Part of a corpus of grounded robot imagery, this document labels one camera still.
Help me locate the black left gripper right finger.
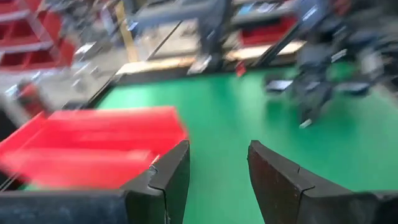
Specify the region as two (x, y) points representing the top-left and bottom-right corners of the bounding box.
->
(248, 139), (398, 224)

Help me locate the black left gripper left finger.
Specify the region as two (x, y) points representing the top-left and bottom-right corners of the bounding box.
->
(0, 139), (190, 224)

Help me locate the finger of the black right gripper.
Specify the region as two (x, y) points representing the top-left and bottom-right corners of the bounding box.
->
(298, 105), (321, 124)

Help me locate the red shelf bin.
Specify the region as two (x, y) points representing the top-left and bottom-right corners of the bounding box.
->
(238, 15), (299, 47)

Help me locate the small red tag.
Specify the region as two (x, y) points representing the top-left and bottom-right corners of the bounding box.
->
(235, 60), (248, 78)

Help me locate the red plastic bin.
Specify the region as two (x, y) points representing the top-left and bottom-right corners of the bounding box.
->
(0, 105), (189, 190)

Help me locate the grey desk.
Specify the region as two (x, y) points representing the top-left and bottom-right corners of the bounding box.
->
(133, 0), (226, 29)
(231, 0), (299, 26)

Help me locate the wooden table board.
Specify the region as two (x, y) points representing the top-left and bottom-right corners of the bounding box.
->
(114, 40), (307, 77)

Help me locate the red black power tool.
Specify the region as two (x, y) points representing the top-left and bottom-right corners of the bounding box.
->
(14, 80), (52, 118)

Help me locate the red sloped storage bin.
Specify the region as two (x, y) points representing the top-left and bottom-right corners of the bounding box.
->
(0, 0), (43, 15)
(0, 39), (76, 72)
(0, 12), (63, 46)

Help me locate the black diagonal frame strut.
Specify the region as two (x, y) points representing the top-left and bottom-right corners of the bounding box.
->
(251, 21), (312, 68)

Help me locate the black aluminium table frame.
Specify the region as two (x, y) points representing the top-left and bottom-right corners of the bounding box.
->
(62, 57), (299, 110)

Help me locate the yellow cable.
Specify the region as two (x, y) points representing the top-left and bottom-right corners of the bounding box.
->
(114, 1), (139, 63)

